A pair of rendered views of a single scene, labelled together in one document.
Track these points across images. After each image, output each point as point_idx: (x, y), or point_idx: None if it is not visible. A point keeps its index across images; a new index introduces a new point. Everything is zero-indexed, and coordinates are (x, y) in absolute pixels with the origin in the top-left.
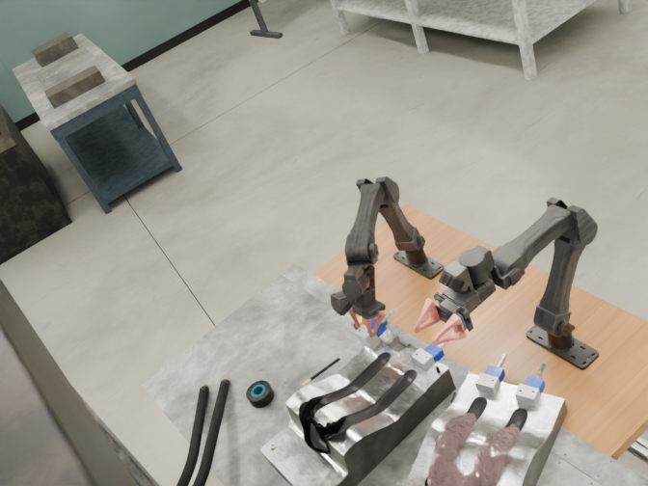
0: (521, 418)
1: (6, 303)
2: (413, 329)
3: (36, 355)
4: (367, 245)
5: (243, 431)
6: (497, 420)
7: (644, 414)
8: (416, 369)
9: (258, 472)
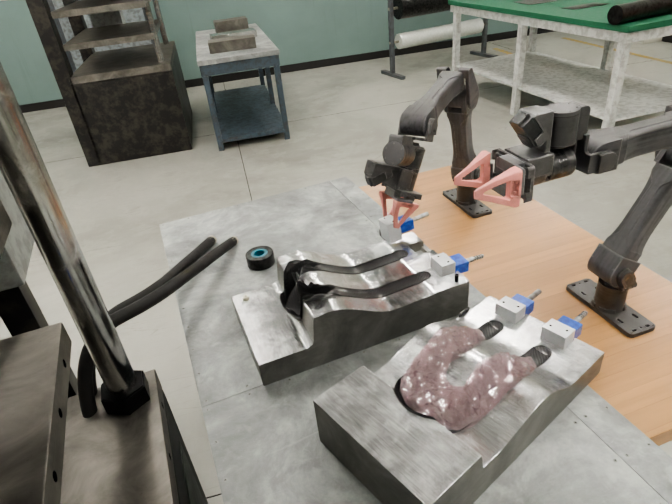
0: (541, 356)
1: None
2: (439, 251)
3: None
4: (427, 116)
5: (227, 284)
6: (509, 348)
7: None
8: (431, 272)
9: (222, 321)
